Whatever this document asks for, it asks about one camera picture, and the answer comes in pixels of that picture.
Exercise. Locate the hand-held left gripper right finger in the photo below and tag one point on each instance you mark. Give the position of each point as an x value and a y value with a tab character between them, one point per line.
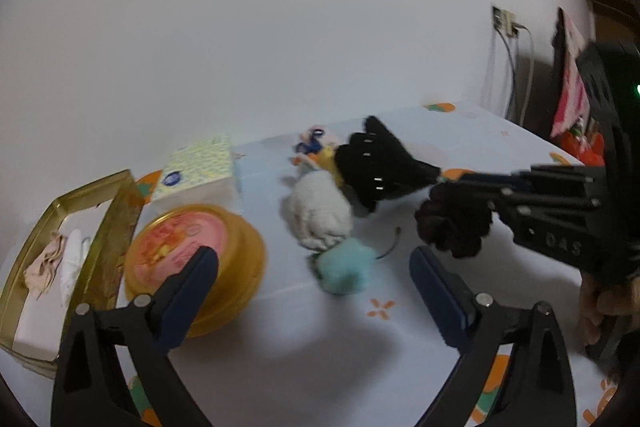
442	302

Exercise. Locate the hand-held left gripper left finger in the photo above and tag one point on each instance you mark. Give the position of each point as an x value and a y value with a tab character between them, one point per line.
192	292

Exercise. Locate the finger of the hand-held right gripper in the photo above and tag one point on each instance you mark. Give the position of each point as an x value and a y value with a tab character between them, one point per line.
525	184
545	234

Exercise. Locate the dark brown fuzzy scrunchie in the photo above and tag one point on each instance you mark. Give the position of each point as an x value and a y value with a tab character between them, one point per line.
450	222

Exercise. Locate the gold rectangular tin box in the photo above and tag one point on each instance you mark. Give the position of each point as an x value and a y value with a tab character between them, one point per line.
107	247

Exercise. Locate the light blue fluffy ball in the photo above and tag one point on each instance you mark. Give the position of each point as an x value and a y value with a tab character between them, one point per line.
345	269

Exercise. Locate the white fluffy sock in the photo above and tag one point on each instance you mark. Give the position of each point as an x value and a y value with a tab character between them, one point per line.
320	207

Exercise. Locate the yellow soft toy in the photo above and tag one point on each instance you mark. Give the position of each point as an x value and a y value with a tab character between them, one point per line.
327	157

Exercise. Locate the pink soft toy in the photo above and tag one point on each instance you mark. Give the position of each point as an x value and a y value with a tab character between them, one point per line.
316	138

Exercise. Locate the person's right hand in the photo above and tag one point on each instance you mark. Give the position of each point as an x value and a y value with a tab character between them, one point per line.
592	312

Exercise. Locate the red orange bag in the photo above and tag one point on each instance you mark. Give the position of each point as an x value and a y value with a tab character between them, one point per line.
580	148

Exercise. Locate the round orange tin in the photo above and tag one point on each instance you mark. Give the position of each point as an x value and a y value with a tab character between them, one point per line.
170	247

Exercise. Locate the pink hanging cloth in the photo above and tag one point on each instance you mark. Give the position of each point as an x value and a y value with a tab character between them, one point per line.
570	97

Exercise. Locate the dark thread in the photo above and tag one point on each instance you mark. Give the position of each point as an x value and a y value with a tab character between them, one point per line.
395	244

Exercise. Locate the thin white sock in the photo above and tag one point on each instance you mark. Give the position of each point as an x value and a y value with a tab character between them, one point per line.
72	267

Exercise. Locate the yellow floral tissue box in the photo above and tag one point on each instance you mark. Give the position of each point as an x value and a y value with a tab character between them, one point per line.
200	167

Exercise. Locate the fruit print tablecloth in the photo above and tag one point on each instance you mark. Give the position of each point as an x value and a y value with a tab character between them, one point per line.
300	357

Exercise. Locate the beige cloth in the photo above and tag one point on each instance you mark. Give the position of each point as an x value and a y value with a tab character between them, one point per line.
45	262

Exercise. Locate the white wall outlet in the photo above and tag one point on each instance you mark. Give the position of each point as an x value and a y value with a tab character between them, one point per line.
502	21

